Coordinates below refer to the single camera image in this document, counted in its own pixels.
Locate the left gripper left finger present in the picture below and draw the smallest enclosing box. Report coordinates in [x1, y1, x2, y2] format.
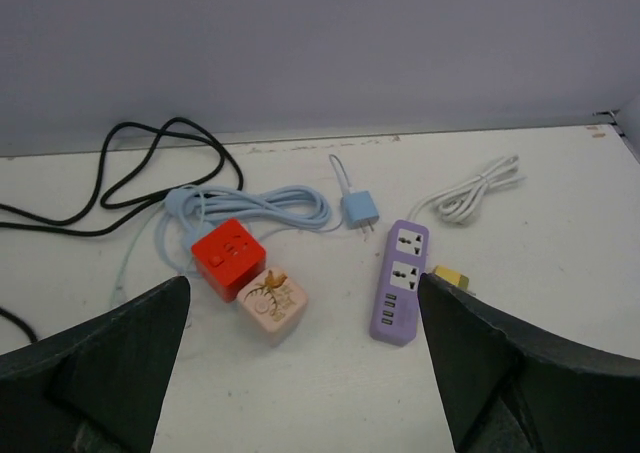
[1, 276, 190, 452]

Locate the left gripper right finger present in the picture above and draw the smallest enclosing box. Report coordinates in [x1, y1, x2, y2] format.
[418, 274, 639, 452]

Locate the yellow plug adapter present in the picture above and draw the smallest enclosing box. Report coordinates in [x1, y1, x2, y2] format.
[432, 265, 476, 297]

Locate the red cube socket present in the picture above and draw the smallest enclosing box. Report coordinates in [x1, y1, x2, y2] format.
[191, 218, 266, 303]

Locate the pink cube socket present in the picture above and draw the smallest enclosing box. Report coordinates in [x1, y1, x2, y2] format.
[236, 266, 309, 346]

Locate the blue plug charger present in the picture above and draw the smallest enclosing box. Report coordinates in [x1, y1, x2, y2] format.
[341, 190, 379, 237]

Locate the purple power strip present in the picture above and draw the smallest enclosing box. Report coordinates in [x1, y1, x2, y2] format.
[369, 219, 429, 347]

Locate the thin mint cable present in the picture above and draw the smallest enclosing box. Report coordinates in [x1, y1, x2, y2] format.
[109, 192, 206, 309]

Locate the white power strip cord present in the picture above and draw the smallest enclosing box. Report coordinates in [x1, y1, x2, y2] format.
[405, 154, 527, 226]

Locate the light blue coiled cord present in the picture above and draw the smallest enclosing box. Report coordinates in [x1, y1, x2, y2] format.
[152, 183, 333, 277]

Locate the black power cable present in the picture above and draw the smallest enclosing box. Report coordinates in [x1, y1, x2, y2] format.
[0, 116, 245, 344]

